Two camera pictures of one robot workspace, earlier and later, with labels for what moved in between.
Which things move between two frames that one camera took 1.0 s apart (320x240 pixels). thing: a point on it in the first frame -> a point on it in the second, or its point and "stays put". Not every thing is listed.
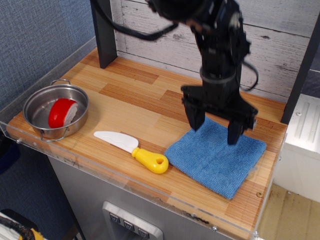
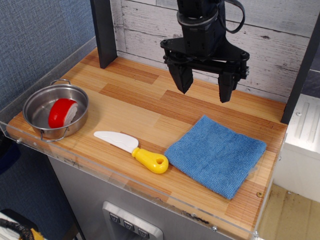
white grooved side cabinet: (298, 169) stays put
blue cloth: (205, 156) stays put
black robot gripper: (221, 96) -> (207, 49)
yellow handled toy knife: (157, 163) stays put
